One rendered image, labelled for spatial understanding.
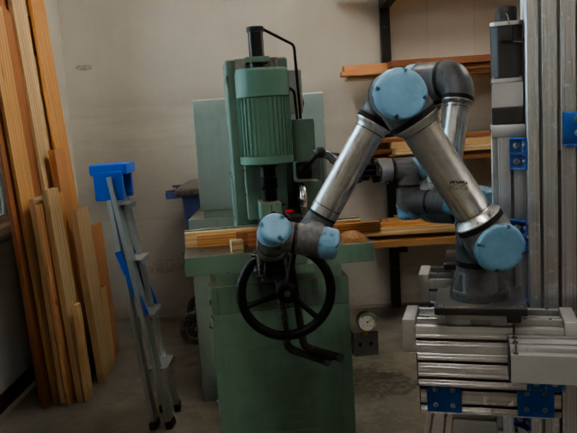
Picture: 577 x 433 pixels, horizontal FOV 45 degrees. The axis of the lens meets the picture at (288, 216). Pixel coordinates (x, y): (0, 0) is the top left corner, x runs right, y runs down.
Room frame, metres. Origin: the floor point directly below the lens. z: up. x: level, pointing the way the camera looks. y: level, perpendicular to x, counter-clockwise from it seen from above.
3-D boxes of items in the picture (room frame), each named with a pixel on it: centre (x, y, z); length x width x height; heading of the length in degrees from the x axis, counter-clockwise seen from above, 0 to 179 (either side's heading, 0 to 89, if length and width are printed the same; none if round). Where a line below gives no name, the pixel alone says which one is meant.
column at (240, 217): (2.58, 0.09, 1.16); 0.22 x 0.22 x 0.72; 7
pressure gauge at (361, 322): (2.11, -0.22, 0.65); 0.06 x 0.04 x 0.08; 97
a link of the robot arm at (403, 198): (2.14, -0.39, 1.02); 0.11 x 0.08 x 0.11; 48
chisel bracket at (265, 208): (2.31, 0.06, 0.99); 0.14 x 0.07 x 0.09; 7
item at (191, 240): (2.31, 0.05, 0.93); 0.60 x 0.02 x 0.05; 97
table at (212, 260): (2.18, 0.04, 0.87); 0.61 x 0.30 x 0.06; 97
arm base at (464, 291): (1.75, -0.48, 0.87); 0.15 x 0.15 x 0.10
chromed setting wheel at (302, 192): (2.43, -0.05, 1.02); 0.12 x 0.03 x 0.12; 7
